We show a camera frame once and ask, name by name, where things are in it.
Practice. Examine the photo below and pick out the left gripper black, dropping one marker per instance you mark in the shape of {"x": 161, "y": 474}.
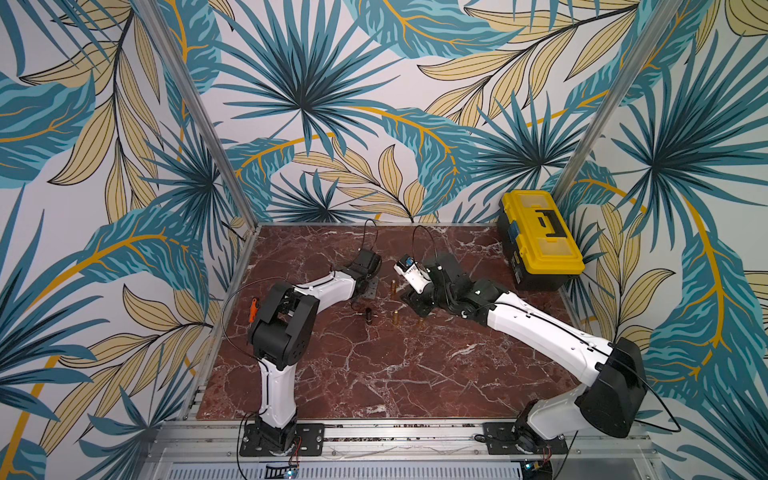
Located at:
{"x": 373, "y": 287}

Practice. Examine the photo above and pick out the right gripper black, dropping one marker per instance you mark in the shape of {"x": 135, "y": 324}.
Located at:
{"x": 421, "y": 298}

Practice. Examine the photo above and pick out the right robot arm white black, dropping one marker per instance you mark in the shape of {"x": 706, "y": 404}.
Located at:
{"x": 611, "y": 375}

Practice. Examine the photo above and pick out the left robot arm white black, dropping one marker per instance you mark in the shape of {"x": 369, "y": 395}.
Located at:
{"x": 281, "y": 332}

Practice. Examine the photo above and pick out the yellow black toolbox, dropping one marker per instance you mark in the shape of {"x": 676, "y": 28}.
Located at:
{"x": 536, "y": 241}

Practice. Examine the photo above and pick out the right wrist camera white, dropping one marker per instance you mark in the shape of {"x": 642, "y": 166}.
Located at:
{"x": 415, "y": 275}

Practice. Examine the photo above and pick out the orange handled screwdriver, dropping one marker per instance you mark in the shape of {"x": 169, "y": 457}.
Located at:
{"x": 253, "y": 311}

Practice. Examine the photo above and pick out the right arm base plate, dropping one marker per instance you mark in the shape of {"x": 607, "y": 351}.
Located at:
{"x": 507, "y": 438}

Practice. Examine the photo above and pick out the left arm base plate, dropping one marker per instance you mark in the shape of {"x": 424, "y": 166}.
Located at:
{"x": 262, "y": 440}

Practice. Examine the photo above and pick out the aluminium frame rail front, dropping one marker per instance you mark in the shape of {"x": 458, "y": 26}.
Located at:
{"x": 393, "y": 449}

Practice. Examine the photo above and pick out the aluminium corner post left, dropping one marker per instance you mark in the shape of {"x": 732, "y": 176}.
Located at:
{"x": 160, "y": 33}

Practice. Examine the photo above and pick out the aluminium corner post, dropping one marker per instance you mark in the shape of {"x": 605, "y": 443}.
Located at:
{"x": 160, "y": 33}
{"x": 636, "y": 60}

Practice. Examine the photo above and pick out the aluminium corner post right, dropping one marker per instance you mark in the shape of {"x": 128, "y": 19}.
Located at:
{"x": 636, "y": 60}

